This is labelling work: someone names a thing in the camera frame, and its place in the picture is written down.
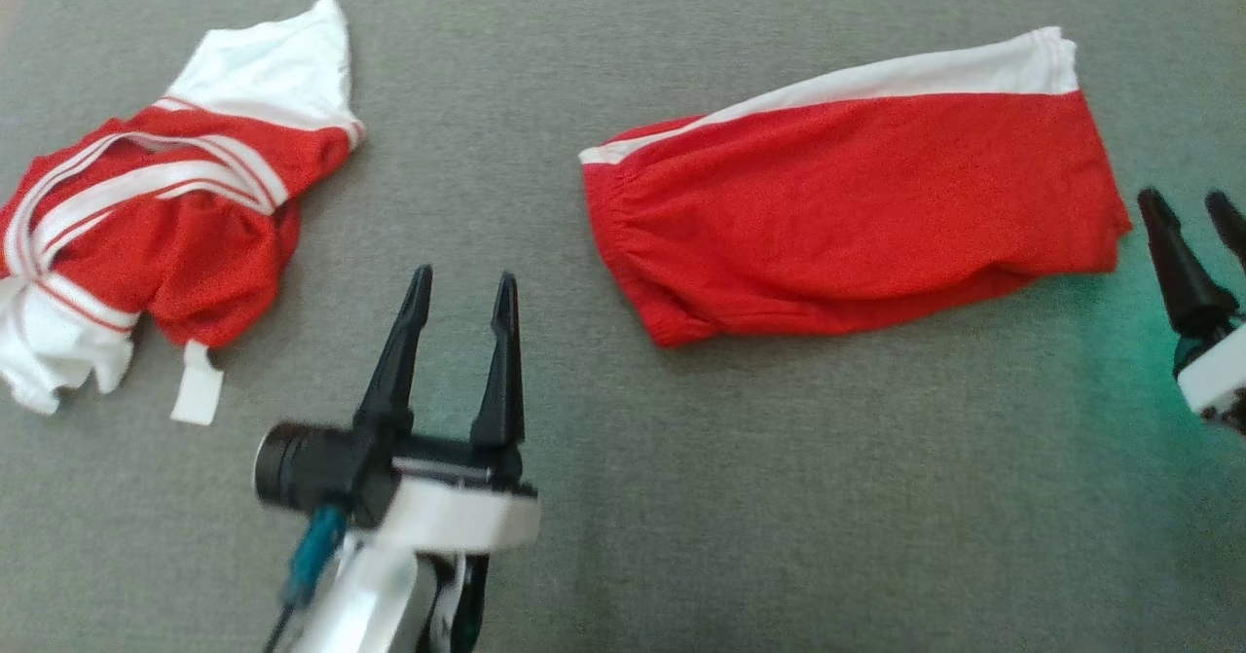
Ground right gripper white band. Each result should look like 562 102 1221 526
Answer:
1137 188 1246 437

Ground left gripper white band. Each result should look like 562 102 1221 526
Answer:
353 264 542 554

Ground red and white jersey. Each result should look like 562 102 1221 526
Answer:
0 0 367 428

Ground red shorts with white stripe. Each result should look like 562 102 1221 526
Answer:
579 26 1134 349

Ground large grey sofa seat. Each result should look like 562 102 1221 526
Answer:
0 0 1246 653

